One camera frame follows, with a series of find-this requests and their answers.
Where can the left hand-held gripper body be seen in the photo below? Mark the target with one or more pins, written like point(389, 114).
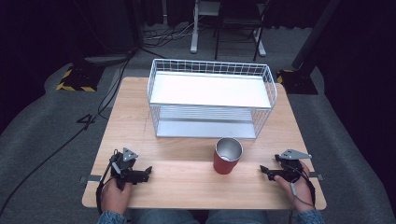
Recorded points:
point(124, 171)

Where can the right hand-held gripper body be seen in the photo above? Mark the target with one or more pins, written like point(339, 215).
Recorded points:
point(291, 169)

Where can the red cup with metal inside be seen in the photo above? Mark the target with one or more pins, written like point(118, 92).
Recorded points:
point(224, 166)

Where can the person's right hand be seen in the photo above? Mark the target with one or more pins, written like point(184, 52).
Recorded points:
point(300, 194)

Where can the person's left hand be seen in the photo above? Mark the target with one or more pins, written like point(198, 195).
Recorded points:
point(113, 199)

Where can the grey tape strip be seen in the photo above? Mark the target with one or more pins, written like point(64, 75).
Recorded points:
point(317, 176)
point(93, 178)

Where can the person's left leg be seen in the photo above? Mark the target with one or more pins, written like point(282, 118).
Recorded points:
point(165, 217)

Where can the person's leg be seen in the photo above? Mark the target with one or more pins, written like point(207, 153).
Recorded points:
point(236, 218)
point(165, 217)

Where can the person's right leg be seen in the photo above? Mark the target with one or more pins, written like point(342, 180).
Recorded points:
point(236, 218)

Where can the black yellow striped base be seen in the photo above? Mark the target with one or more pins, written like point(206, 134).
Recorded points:
point(299, 82)
point(81, 77)

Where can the black slanted pole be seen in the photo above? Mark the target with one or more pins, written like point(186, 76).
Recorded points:
point(314, 31)

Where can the black folding chair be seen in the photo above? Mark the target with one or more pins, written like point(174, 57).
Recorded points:
point(239, 20)

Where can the white desk frame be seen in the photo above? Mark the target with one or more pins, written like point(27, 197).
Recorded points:
point(194, 40)

